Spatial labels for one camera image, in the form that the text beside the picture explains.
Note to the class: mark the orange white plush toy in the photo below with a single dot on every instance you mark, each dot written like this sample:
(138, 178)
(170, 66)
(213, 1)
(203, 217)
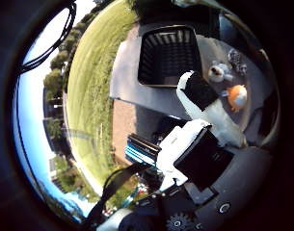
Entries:
(237, 96)

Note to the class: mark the blue black equipment stack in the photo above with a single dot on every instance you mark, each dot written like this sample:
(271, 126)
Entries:
(141, 150)

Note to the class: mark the black slatted plastic basket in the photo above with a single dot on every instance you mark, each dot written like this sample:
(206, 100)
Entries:
(167, 57)

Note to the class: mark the grey white plush toy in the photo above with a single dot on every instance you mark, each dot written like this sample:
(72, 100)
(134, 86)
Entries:
(217, 73)

